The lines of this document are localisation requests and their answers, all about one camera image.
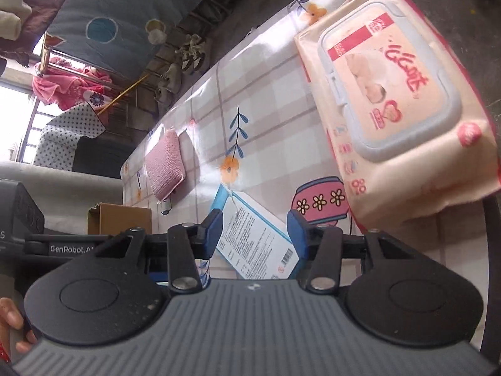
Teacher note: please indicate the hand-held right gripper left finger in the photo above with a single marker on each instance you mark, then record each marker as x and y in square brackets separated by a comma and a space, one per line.
[212, 225]

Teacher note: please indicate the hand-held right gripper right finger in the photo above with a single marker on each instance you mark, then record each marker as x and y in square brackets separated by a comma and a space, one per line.
[297, 233]

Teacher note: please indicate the teal and white carton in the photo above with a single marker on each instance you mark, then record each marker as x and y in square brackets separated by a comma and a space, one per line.
[254, 239]

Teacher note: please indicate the brown cardboard box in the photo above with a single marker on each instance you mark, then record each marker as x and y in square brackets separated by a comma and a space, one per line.
[121, 217]

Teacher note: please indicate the person's left hand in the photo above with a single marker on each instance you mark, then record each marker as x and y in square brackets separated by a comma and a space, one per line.
[11, 313]

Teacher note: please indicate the white curtain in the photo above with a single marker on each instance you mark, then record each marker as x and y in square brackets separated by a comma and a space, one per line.
[70, 188]

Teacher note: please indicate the pink knitted cloth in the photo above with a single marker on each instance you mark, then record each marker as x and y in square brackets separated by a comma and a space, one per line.
[166, 164]

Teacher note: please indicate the white spotted cloth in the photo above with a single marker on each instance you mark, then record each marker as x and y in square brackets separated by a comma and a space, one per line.
[66, 133]

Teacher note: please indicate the black suitcase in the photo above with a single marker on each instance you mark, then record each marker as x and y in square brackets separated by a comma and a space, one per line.
[101, 154]

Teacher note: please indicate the pink hanging garment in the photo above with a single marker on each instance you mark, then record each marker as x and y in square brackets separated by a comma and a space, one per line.
[62, 86]

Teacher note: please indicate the checked floral tablecloth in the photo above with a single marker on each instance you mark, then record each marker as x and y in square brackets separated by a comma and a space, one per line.
[274, 98]

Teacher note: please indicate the white sneaker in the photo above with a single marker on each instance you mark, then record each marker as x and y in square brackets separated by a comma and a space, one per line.
[163, 94]
[172, 75]

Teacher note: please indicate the yellow stick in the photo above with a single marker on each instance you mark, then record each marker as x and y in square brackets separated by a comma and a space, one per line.
[125, 94]

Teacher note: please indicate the pink wet wipes pack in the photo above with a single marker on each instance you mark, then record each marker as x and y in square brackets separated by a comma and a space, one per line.
[391, 86]

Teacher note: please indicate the cream folded blanket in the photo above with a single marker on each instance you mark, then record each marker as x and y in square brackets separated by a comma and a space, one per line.
[9, 19]

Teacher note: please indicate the brown cushion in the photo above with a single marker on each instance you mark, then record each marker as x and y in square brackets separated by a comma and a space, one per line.
[39, 11]

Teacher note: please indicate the blue printed quilt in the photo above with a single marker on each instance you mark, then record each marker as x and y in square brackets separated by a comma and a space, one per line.
[117, 8]

